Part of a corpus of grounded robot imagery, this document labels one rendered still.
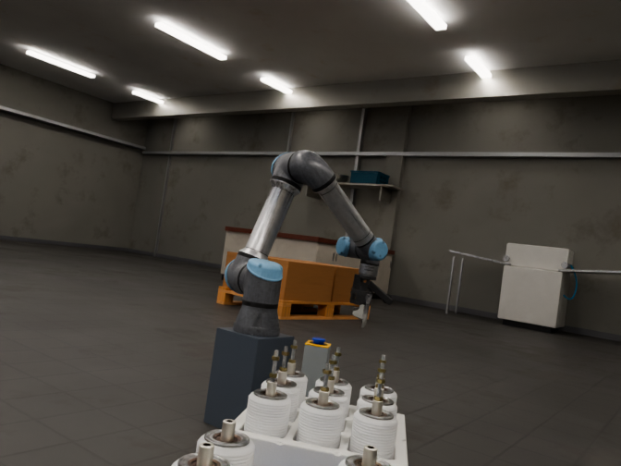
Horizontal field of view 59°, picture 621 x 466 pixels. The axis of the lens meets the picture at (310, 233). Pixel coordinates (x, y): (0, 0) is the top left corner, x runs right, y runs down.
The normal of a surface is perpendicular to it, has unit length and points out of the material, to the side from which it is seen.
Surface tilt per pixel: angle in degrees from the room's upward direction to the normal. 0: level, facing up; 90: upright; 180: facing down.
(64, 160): 90
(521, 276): 90
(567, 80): 90
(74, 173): 90
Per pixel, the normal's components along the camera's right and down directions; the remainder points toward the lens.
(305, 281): 0.71, 0.07
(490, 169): -0.58, -0.11
